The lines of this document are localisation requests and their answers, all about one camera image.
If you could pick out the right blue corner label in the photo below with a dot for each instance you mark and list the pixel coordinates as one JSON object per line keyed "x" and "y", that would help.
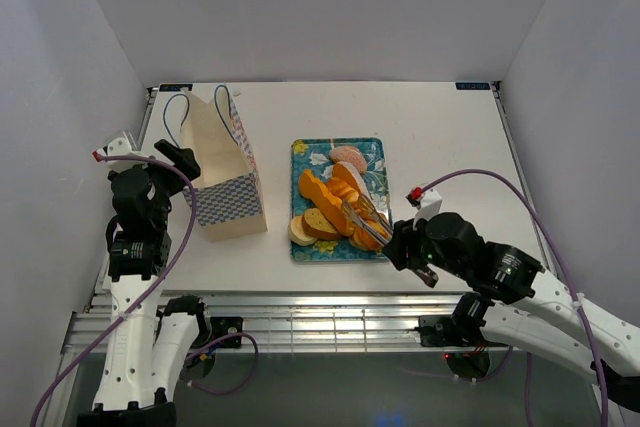
{"x": 472, "y": 86}

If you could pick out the left blue corner label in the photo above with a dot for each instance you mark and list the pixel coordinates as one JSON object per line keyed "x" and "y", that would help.
{"x": 175, "y": 87}

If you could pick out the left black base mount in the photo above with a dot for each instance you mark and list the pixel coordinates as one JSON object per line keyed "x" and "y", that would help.
{"x": 226, "y": 325}

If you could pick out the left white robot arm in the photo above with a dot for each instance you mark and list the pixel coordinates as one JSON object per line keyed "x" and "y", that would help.
{"x": 146, "y": 347}

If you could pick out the pale round bread slice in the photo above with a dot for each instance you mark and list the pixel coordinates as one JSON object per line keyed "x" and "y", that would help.
{"x": 297, "y": 235}

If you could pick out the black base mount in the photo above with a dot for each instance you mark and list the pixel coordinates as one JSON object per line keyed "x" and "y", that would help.
{"x": 226, "y": 325}
{"x": 439, "y": 332}

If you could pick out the blue checkered paper bag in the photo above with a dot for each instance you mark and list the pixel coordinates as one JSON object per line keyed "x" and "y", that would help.
{"x": 229, "y": 201}

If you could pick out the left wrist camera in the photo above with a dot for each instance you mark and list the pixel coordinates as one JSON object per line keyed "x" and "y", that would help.
{"x": 121, "y": 144}

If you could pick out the twisted braided fake bread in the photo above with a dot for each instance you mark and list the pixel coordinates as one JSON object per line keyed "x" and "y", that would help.
{"x": 372, "y": 229}

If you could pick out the white-edged fake bread slice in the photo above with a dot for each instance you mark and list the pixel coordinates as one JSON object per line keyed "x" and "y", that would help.
{"x": 346, "y": 172}

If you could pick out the brown baguette slice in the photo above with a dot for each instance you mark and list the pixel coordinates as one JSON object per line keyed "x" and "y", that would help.
{"x": 316, "y": 225}

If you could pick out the pink round fake bread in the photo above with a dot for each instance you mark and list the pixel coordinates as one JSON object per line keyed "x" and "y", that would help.
{"x": 349, "y": 154}

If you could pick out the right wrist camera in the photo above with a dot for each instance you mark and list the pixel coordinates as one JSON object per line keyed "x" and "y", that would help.
{"x": 427, "y": 202}

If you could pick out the blue corner label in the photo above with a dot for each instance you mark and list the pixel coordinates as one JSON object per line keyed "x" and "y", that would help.
{"x": 175, "y": 87}
{"x": 472, "y": 86}

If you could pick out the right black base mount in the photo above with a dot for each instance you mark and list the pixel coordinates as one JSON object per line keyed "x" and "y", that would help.
{"x": 439, "y": 332}

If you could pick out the aluminium frame rail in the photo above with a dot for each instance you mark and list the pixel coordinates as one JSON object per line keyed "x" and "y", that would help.
{"x": 285, "y": 323}

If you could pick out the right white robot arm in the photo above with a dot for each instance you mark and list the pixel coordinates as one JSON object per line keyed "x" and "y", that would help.
{"x": 515, "y": 301}

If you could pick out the orange long fake bread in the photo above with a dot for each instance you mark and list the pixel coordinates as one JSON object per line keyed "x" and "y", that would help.
{"x": 316, "y": 191}

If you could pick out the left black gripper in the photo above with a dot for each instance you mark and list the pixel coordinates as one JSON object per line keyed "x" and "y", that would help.
{"x": 182, "y": 158}

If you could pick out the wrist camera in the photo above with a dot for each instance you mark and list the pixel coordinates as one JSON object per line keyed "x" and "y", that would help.
{"x": 121, "y": 144}
{"x": 427, "y": 202}

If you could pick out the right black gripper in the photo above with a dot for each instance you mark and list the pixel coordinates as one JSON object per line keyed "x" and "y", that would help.
{"x": 395, "y": 251}

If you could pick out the teal floral tray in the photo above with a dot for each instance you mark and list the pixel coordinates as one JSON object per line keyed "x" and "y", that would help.
{"x": 326, "y": 175}

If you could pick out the metal tongs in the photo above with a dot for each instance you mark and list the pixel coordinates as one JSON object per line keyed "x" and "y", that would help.
{"x": 398, "y": 243}

